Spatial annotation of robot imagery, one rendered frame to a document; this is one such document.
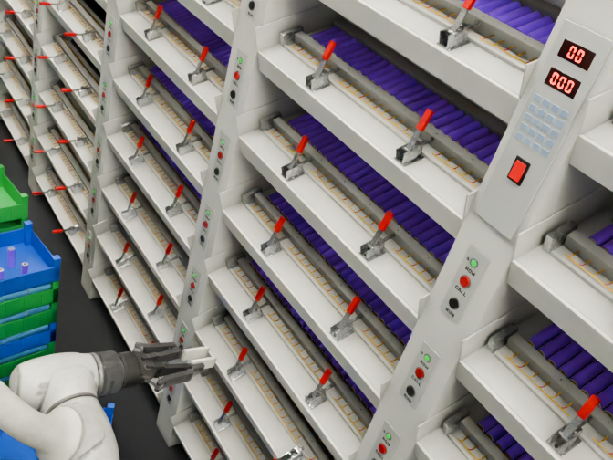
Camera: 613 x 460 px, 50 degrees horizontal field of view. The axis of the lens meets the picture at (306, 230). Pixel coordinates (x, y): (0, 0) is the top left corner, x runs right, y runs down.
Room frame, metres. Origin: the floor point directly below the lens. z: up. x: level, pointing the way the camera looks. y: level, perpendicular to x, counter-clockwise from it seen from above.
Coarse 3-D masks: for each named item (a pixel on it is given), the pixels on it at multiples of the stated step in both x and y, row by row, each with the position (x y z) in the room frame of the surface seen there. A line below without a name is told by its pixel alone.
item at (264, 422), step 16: (192, 320) 1.29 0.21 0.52; (208, 320) 1.32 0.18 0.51; (208, 336) 1.29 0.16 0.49; (224, 336) 1.29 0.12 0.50; (208, 352) 1.24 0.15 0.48; (224, 352) 1.24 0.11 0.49; (240, 352) 1.25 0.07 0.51; (256, 352) 1.25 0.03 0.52; (224, 368) 1.20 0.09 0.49; (240, 384) 1.16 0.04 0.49; (240, 400) 1.12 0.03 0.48; (256, 400) 1.12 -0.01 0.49; (272, 400) 1.13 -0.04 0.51; (256, 416) 1.08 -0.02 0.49; (272, 416) 1.09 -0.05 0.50; (256, 432) 1.08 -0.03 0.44; (272, 432) 1.05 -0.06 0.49; (272, 448) 1.01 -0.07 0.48; (288, 448) 1.01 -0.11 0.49; (304, 448) 1.02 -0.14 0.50
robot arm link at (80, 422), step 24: (0, 384) 0.71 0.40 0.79; (0, 408) 0.69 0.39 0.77; (24, 408) 0.71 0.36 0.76; (72, 408) 0.79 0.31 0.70; (96, 408) 0.82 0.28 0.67; (24, 432) 0.69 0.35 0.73; (48, 432) 0.71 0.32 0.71; (72, 432) 0.74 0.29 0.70; (96, 432) 0.76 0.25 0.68; (48, 456) 0.71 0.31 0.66; (72, 456) 0.71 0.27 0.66; (96, 456) 0.73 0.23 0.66
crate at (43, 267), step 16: (32, 224) 1.53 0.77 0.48; (0, 240) 1.47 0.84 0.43; (16, 240) 1.51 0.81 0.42; (32, 240) 1.52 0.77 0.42; (0, 256) 1.44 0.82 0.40; (16, 256) 1.46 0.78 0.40; (32, 256) 1.48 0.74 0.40; (48, 256) 1.46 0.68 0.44; (16, 272) 1.39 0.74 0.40; (32, 272) 1.36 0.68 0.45; (48, 272) 1.39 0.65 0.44; (0, 288) 1.29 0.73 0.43; (16, 288) 1.32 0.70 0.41
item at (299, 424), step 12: (228, 324) 1.31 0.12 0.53; (240, 336) 1.27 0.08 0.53; (252, 348) 1.24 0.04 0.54; (264, 372) 1.18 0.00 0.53; (264, 384) 1.16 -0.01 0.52; (276, 384) 1.15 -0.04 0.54; (276, 396) 1.12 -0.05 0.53; (288, 408) 1.09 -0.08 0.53; (300, 420) 1.07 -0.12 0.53; (300, 432) 1.04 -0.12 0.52; (312, 444) 1.01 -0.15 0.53; (324, 456) 0.99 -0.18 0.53
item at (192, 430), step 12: (192, 408) 1.33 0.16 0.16; (180, 420) 1.31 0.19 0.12; (192, 420) 1.32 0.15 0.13; (180, 432) 1.28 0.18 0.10; (192, 432) 1.29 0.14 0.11; (204, 432) 1.29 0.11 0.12; (192, 444) 1.25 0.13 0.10; (204, 444) 1.25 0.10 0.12; (216, 444) 1.24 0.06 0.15; (192, 456) 1.22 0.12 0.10; (204, 456) 1.22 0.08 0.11; (216, 456) 1.23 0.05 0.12
